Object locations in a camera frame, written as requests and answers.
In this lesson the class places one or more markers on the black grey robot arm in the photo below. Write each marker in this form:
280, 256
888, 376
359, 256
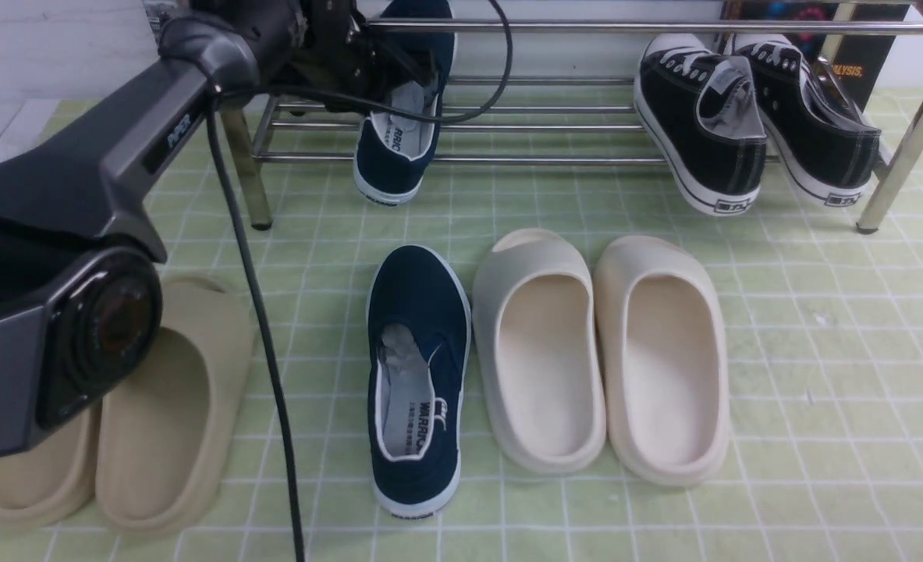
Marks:
80, 301

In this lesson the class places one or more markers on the metal shoe rack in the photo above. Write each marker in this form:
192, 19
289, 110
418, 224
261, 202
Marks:
248, 152

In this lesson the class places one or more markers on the cream foam slide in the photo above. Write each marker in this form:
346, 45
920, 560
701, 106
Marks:
534, 325
663, 343

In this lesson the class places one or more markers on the tan foam slide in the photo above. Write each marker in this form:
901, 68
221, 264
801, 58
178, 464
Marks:
166, 431
53, 480

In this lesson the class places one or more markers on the navy slip-on shoe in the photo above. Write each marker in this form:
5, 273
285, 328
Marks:
394, 152
418, 327

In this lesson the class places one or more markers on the left black canvas sneaker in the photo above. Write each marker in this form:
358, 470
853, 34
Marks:
700, 108

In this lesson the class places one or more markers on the right cream foam slide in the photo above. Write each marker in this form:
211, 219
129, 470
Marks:
663, 343

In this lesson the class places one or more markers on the black canvas sneaker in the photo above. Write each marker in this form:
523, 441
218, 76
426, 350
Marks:
700, 108
827, 151

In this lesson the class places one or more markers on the left cream foam slide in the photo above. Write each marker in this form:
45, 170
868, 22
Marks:
534, 325

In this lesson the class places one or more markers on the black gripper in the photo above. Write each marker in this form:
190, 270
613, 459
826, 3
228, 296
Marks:
349, 66

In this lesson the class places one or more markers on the right black canvas sneaker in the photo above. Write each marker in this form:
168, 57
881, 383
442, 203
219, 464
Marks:
827, 151

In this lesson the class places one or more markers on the dark poster board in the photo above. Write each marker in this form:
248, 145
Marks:
857, 60

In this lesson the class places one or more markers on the left tan foam slide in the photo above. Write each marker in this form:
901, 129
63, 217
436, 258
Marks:
53, 480

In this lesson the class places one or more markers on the right tan foam slide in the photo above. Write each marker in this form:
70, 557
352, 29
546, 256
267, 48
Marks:
166, 431

